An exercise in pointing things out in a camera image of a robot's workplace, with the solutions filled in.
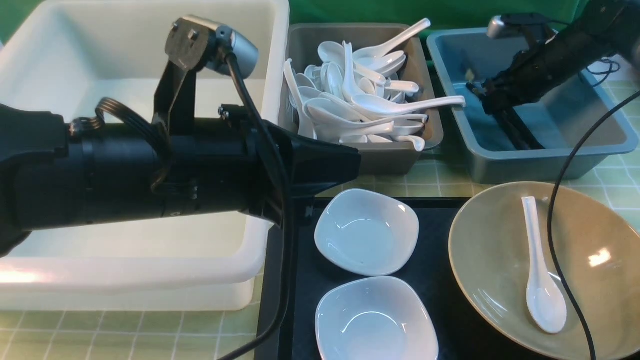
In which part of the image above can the white spoon pointing right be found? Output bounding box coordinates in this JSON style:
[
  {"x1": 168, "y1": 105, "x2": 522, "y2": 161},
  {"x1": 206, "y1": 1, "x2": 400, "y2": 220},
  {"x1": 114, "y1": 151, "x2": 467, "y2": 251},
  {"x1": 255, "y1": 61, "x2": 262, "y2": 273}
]
[{"x1": 352, "y1": 94, "x2": 466, "y2": 117}]

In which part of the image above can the white spoon sticking up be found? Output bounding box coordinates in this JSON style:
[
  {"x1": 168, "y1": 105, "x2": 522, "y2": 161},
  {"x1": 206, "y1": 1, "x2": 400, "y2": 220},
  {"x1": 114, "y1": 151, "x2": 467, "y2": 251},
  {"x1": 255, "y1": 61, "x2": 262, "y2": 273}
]
[{"x1": 353, "y1": 18, "x2": 432, "y2": 60}]

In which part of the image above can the white square dish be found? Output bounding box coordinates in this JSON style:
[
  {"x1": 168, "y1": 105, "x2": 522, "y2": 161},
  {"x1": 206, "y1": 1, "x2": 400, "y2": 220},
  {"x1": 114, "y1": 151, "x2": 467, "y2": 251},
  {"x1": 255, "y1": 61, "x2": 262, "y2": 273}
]
[
  {"x1": 314, "y1": 188, "x2": 419, "y2": 277},
  {"x1": 315, "y1": 276, "x2": 439, "y2": 360}
]

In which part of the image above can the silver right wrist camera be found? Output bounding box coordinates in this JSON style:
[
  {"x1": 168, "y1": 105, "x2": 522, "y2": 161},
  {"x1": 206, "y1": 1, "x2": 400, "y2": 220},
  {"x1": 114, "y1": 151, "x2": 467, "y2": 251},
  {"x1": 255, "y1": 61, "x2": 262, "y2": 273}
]
[{"x1": 486, "y1": 13, "x2": 557, "y2": 47}]

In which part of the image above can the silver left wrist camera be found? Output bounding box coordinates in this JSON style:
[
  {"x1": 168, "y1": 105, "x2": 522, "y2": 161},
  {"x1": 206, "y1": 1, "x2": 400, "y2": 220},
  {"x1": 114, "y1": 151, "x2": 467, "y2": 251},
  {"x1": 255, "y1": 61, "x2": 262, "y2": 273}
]
[{"x1": 164, "y1": 14, "x2": 259, "y2": 80}]

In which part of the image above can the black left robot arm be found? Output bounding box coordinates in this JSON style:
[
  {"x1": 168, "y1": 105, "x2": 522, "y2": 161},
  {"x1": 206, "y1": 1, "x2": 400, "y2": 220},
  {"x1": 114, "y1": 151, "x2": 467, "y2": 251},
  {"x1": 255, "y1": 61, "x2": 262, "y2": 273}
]
[{"x1": 1, "y1": 98, "x2": 362, "y2": 256}]

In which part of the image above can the blue plastic chopstick bin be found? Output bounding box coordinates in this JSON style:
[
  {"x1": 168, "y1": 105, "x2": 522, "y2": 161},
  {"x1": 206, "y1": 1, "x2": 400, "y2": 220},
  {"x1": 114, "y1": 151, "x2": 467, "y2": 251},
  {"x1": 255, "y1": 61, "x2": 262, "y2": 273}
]
[{"x1": 426, "y1": 28, "x2": 614, "y2": 184}]

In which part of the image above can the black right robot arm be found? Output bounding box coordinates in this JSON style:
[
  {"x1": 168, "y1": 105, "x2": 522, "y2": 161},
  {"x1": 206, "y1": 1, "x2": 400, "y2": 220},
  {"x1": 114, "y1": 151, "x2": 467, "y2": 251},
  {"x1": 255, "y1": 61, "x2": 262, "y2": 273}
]
[{"x1": 466, "y1": 0, "x2": 640, "y2": 116}]

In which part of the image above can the black chopstick in bin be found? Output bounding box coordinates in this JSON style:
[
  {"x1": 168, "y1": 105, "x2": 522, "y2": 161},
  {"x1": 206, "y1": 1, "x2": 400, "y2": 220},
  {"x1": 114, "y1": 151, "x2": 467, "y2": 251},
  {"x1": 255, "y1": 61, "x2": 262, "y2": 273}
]
[
  {"x1": 503, "y1": 107, "x2": 544, "y2": 150},
  {"x1": 493, "y1": 108, "x2": 535, "y2": 151}
]

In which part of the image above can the grey plastic spoon bin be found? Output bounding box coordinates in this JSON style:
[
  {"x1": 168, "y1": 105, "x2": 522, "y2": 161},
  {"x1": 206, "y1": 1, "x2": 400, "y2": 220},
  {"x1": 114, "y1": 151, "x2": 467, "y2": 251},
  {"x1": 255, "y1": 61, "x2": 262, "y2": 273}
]
[{"x1": 278, "y1": 23, "x2": 445, "y2": 176}]

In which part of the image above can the black camera cable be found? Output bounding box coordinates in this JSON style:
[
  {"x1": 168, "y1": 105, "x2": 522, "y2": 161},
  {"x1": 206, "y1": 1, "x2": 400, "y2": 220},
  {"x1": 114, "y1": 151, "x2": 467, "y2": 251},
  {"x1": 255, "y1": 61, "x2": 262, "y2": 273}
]
[
  {"x1": 546, "y1": 90, "x2": 640, "y2": 360},
  {"x1": 215, "y1": 50, "x2": 296, "y2": 360}
]

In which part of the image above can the white soup spoon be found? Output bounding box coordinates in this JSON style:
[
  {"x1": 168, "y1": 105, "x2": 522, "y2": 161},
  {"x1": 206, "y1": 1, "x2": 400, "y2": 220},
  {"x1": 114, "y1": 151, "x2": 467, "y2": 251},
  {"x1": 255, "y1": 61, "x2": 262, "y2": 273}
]
[{"x1": 521, "y1": 196, "x2": 568, "y2": 334}]

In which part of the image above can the large white plastic tub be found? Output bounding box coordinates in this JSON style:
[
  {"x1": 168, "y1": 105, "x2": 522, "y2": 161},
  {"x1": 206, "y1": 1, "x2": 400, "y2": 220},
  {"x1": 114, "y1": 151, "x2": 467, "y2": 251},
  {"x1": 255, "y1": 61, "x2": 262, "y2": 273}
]
[{"x1": 0, "y1": 0, "x2": 290, "y2": 312}]

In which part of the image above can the white spoon leaning left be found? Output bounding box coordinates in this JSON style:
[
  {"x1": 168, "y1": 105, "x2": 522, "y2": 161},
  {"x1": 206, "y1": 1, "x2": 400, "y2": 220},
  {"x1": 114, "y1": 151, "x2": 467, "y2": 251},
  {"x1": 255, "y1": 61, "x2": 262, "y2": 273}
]
[{"x1": 283, "y1": 59, "x2": 318, "y2": 141}]

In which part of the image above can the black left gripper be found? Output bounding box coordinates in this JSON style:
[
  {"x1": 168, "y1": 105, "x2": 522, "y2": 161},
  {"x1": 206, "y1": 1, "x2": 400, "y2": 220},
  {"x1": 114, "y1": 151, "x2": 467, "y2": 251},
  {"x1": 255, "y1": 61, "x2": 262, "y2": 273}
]
[{"x1": 160, "y1": 117, "x2": 361, "y2": 226}]

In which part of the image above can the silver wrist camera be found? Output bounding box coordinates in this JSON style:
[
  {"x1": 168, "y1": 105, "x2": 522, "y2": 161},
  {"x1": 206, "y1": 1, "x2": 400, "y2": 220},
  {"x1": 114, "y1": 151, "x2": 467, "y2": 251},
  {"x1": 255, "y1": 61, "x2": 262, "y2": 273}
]
[
  {"x1": 164, "y1": 14, "x2": 259, "y2": 80},
  {"x1": 486, "y1": 13, "x2": 557, "y2": 47}
]

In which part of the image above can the black serving tray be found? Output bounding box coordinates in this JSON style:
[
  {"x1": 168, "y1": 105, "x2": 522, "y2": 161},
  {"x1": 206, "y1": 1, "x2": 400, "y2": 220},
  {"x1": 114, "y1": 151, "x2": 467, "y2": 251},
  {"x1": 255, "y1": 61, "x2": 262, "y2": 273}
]
[{"x1": 254, "y1": 197, "x2": 544, "y2": 360}]

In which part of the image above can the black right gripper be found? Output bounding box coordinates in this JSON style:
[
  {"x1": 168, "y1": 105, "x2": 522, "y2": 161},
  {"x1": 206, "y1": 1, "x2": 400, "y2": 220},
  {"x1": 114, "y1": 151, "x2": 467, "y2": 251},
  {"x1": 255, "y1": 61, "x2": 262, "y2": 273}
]
[{"x1": 466, "y1": 25, "x2": 613, "y2": 116}]

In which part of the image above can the black left camera cable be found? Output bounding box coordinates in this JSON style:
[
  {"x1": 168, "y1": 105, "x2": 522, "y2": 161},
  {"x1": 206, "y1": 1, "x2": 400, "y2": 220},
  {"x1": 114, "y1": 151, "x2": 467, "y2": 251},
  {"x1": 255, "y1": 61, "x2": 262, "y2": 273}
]
[{"x1": 215, "y1": 50, "x2": 296, "y2": 360}]

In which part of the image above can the green backdrop cloth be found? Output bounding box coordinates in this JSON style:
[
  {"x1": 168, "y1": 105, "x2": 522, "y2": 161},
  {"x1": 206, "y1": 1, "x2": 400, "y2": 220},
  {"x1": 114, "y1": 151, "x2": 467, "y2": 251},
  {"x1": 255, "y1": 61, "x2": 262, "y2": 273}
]
[{"x1": 289, "y1": 0, "x2": 587, "y2": 30}]

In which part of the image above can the black right camera cable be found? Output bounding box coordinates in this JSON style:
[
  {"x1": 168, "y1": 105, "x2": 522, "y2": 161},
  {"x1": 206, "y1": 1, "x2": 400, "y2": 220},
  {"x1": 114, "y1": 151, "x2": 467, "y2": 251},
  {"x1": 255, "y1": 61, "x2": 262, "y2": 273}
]
[{"x1": 546, "y1": 90, "x2": 640, "y2": 360}]

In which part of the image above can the beige noodle bowl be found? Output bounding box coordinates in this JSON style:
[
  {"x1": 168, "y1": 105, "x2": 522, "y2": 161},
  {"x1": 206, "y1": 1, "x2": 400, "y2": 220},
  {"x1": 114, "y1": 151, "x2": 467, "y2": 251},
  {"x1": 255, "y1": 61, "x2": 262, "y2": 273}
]
[{"x1": 449, "y1": 181, "x2": 640, "y2": 360}]

